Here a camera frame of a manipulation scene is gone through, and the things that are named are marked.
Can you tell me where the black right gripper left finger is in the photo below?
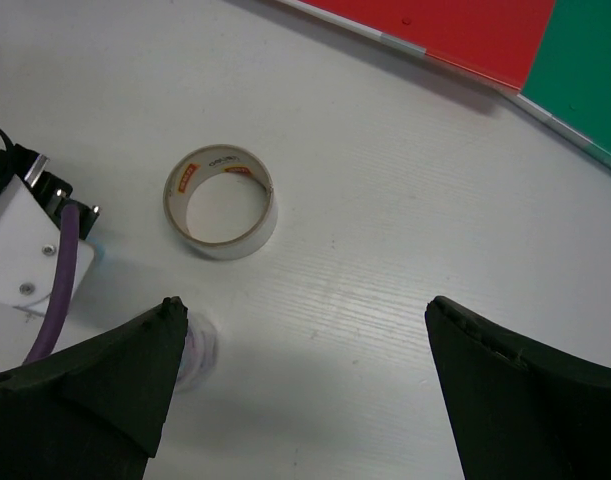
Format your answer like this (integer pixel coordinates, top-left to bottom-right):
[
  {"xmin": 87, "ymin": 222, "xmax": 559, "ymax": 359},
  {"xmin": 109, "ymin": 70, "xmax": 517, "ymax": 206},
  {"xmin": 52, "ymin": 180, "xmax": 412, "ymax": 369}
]
[{"xmin": 0, "ymin": 297, "xmax": 188, "ymax": 479}]

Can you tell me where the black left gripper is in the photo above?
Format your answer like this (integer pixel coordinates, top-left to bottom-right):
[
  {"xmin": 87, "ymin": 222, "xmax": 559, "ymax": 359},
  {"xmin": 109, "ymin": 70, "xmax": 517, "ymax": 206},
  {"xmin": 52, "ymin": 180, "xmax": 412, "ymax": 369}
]
[{"xmin": 0, "ymin": 128, "xmax": 100, "ymax": 240}]

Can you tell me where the red notebook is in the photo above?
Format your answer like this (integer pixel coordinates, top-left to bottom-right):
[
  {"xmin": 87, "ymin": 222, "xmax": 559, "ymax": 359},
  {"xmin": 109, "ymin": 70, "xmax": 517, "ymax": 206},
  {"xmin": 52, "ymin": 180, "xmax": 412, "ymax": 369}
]
[{"xmin": 284, "ymin": 0, "xmax": 555, "ymax": 93}]

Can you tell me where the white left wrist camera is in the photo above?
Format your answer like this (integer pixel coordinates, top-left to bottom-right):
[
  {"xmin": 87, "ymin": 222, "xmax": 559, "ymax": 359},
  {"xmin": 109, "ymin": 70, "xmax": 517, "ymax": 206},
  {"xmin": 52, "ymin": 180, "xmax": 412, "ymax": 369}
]
[{"xmin": 0, "ymin": 174, "xmax": 102, "ymax": 321}]

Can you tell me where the small clear jar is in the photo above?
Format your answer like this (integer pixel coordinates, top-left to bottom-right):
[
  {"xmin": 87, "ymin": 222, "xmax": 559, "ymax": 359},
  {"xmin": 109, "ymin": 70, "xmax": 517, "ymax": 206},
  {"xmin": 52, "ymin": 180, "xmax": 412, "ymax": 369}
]
[{"xmin": 175, "ymin": 311, "xmax": 219, "ymax": 392}]

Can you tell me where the green notebook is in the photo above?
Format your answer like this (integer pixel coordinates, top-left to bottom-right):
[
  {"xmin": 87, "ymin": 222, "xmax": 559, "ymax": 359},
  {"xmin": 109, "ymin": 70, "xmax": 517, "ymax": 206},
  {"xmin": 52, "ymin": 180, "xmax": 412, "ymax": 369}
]
[{"xmin": 511, "ymin": 0, "xmax": 611, "ymax": 170}]

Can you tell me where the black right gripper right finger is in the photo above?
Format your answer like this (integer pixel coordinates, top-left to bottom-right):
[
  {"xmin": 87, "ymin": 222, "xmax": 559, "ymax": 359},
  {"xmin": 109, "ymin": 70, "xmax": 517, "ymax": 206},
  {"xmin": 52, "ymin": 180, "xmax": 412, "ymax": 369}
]
[{"xmin": 425, "ymin": 296, "xmax": 611, "ymax": 479}]

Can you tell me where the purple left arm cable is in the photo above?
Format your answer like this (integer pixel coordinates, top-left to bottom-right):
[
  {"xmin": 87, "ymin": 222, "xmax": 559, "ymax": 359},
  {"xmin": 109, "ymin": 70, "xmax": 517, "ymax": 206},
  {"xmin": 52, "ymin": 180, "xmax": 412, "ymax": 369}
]
[{"xmin": 22, "ymin": 202, "xmax": 81, "ymax": 366}]

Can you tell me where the white tape roll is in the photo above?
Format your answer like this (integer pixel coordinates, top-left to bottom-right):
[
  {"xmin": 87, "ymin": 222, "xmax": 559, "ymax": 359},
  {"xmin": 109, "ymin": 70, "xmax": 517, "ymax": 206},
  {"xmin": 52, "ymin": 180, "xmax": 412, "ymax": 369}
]
[{"xmin": 163, "ymin": 144, "xmax": 278, "ymax": 261}]

